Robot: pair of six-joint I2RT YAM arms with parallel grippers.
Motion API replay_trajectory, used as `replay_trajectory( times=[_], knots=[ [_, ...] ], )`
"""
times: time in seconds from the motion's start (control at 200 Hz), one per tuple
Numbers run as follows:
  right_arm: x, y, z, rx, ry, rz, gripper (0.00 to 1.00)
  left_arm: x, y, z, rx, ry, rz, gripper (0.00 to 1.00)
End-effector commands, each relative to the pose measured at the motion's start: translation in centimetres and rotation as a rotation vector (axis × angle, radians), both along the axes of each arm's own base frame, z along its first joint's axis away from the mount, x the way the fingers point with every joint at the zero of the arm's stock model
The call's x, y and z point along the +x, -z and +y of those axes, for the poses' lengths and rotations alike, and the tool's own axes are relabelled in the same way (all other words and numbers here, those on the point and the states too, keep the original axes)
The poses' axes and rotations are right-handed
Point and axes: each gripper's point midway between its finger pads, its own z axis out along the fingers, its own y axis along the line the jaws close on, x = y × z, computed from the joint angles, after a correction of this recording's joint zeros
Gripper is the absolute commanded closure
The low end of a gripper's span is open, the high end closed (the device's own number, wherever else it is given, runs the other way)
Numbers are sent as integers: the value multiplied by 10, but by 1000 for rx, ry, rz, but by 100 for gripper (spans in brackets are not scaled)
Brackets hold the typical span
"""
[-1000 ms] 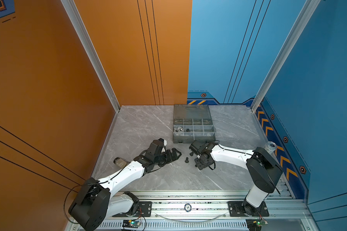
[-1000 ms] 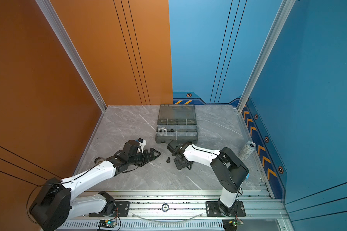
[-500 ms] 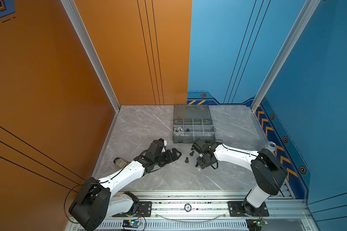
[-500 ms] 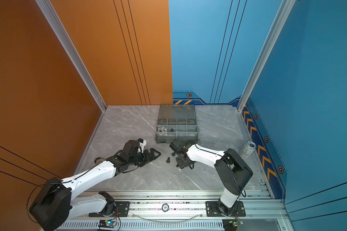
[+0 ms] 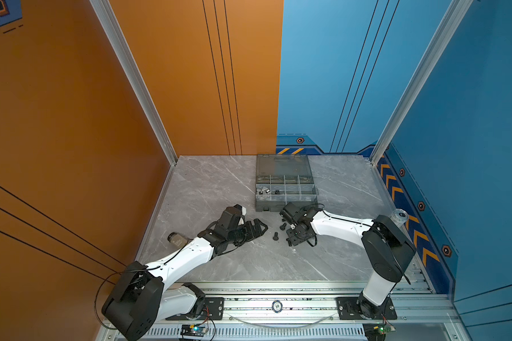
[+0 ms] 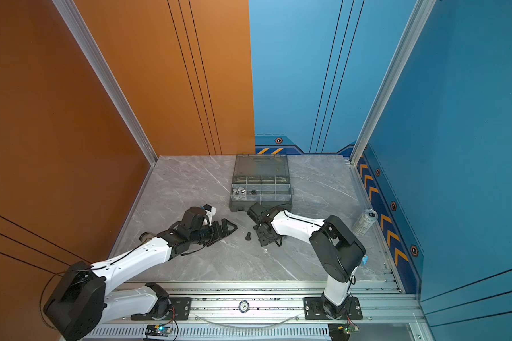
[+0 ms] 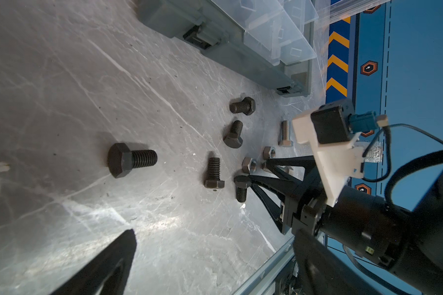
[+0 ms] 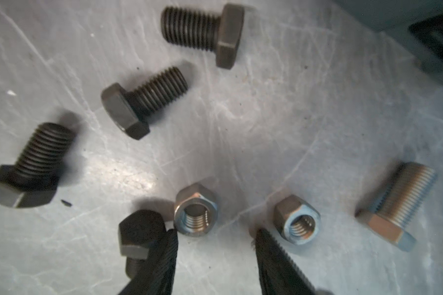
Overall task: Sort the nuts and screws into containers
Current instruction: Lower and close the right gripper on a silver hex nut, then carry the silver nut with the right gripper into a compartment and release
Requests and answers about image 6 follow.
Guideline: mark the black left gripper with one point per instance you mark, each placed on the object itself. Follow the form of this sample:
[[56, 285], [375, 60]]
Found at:
[[225, 233]]

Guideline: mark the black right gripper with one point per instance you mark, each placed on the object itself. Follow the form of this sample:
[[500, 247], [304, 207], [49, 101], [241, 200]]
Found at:
[[262, 240]]

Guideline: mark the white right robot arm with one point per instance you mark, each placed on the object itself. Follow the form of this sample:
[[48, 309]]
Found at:
[[338, 250]]

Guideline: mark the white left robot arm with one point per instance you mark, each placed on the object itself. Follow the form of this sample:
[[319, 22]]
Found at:
[[88, 294]]

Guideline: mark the grey plastic organizer box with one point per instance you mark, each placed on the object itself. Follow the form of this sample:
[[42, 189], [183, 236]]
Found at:
[[260, 179]]

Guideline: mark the green circuit board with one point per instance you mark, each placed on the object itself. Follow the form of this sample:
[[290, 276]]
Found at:
[[159, 331]]

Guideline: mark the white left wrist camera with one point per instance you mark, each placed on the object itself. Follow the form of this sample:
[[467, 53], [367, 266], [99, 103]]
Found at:
[[210, 213]]

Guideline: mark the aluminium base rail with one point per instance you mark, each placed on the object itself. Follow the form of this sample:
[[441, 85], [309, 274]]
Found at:
[[284, 305]]

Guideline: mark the left aluminium corner post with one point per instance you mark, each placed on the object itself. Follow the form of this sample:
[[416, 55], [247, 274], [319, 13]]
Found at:
[[73, 19]]

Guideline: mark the aluminium corner post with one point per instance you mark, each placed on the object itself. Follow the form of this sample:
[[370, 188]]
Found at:
[[73, 19], [418, 18]]

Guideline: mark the right aluminium corner post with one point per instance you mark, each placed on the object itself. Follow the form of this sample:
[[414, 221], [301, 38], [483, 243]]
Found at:
[[418, 18]]

